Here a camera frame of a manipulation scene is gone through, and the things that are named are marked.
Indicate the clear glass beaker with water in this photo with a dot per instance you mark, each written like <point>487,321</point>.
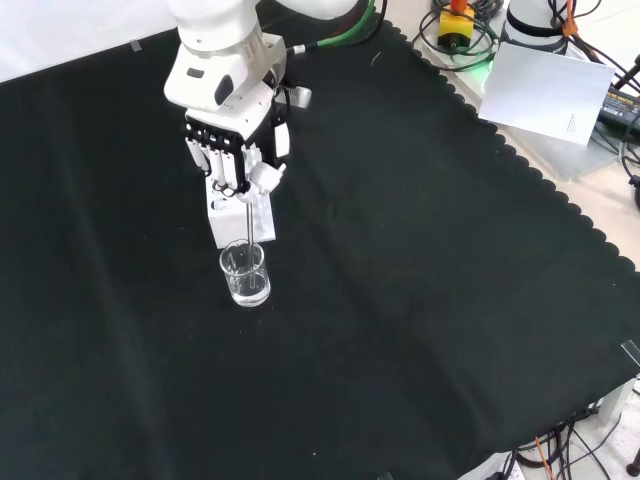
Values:
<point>247,290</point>

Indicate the white test tube rack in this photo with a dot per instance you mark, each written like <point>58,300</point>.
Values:
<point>230,225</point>

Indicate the black power adapter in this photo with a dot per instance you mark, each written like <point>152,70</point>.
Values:
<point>622,107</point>

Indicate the clear glass rod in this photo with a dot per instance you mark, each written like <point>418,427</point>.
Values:
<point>249,230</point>

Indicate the pale white board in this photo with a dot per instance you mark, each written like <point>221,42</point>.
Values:
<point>540,90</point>

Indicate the yellow stop button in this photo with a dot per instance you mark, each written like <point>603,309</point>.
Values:
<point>455,27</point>

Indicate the black bench cloth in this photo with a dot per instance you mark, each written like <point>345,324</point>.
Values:
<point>400,250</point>

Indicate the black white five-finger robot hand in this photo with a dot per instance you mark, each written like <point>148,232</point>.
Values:
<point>220,125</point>

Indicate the clear cloth clip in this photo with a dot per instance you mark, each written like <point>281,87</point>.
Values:
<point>631,351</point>

